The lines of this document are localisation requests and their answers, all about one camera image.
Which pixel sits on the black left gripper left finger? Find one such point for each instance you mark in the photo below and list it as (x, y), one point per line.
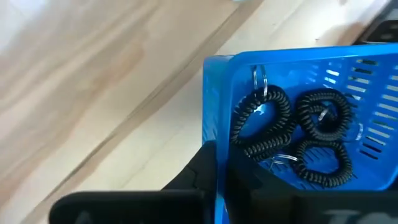
(205, 180)

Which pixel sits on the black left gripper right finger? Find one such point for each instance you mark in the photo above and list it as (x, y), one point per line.
(248, 193)

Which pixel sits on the blue plastic basket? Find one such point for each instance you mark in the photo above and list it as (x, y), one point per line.
(311, 62)

